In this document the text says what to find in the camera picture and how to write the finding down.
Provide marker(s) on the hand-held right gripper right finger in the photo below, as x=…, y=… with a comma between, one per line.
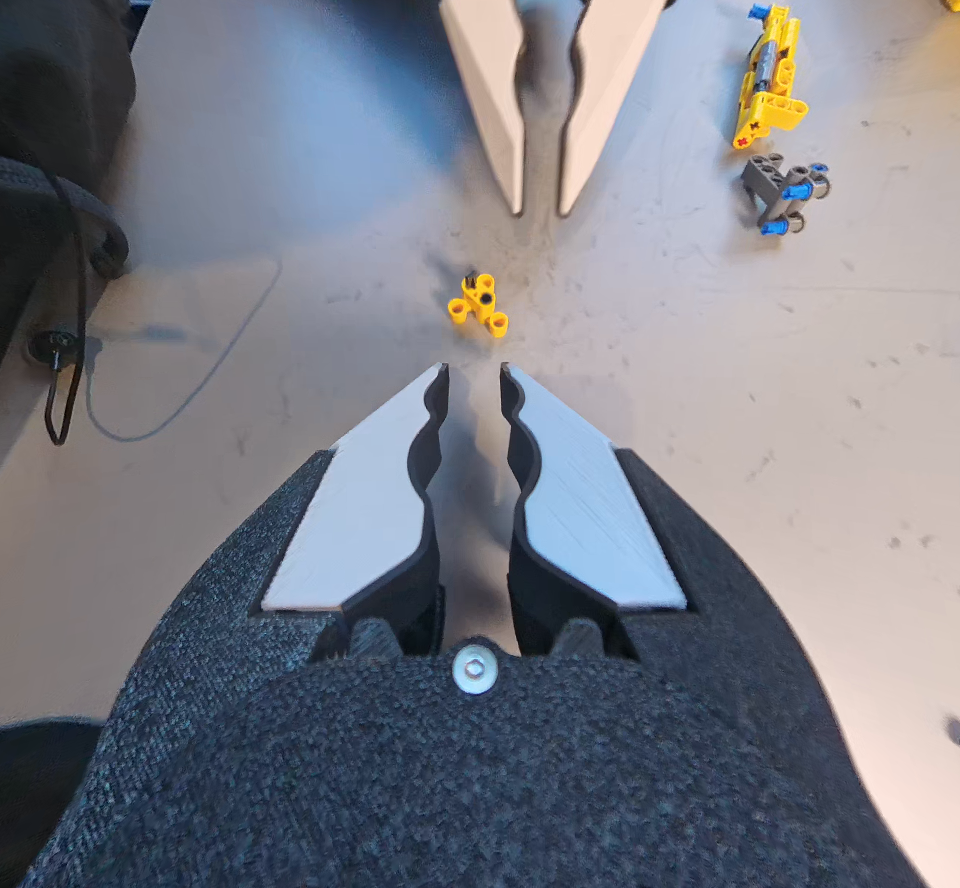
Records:
x=592, y=520

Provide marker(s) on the person's torso black hoodie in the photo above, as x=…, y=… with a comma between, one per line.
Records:
x=52, y=115

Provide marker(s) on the small grey connector blue pins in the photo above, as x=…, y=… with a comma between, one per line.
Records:
x=806, y=183

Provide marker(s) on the grey angled beam assembly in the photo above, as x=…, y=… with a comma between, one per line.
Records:
x=761, y=179

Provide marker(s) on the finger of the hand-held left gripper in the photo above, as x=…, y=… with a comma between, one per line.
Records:
x=622, y=18
x=480, y=18

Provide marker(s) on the small yellow two-hole beam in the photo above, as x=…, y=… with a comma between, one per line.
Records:
x=480, y=293

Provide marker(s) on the yellow beam assembly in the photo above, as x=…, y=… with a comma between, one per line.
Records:
x=772, y=108

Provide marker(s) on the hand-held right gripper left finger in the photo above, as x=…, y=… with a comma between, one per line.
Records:
x=360, y=520

